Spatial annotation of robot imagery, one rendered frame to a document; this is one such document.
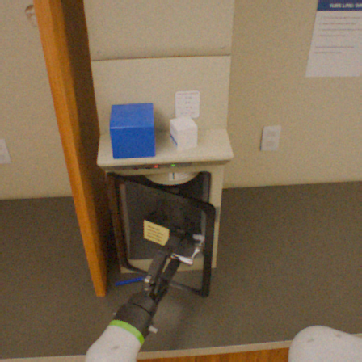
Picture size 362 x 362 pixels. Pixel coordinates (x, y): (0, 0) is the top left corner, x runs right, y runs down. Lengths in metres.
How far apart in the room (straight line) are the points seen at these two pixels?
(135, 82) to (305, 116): 0.84
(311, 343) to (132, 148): 0.57
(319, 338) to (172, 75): 0.65
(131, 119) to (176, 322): 0.68
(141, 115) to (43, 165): 0.83
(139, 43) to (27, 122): 0.77
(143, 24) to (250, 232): 0.93
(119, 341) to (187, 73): 0.63
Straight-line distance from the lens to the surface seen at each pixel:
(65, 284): 1.54
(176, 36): 1.01
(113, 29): 1.00
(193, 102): 1.09
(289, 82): 1.63
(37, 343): 1.44
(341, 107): 1.76
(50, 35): 0.92
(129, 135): 1.00
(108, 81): 1.05
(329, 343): 0.93
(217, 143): 1.09
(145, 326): 1.08
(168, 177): 1.25
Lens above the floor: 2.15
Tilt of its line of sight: 41 degrees down
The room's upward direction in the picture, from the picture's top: straight up
